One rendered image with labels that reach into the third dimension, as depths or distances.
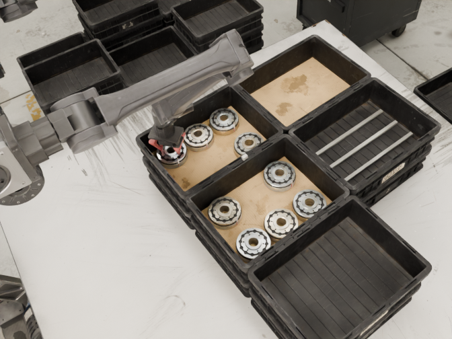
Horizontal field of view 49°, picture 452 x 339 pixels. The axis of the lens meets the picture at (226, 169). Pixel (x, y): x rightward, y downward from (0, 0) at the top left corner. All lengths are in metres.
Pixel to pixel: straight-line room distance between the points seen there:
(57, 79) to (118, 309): 1.38
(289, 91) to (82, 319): 1.06
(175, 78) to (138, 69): 1.69
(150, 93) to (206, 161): 0.69
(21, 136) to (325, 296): 0.90
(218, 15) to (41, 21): 1.57
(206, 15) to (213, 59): 1.75
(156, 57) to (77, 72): 0.43
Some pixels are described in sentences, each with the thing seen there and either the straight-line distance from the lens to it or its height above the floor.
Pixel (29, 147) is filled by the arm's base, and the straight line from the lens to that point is 0.98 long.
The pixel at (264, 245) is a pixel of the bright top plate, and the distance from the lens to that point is 1.46.
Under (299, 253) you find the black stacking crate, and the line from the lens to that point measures 1.49.
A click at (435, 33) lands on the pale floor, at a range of 3.57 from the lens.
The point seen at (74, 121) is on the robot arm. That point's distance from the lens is 1.00.
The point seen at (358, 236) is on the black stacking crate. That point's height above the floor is 0.83.
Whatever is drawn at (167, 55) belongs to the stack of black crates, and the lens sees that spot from 2.75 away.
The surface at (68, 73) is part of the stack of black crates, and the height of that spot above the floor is 0.49.
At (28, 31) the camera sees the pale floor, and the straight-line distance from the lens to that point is 3.87.
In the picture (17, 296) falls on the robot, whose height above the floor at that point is 0.41.
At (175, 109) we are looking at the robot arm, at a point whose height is 1.17.
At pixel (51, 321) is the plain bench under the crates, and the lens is 1.67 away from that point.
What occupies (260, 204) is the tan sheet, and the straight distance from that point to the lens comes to 1.56.
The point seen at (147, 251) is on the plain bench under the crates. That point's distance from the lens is 1.67.
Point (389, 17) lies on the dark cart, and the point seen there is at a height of 0.25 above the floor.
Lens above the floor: 2.16
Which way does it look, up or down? 54 degrees down
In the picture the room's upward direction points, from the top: 7 degrees counter-clockwise
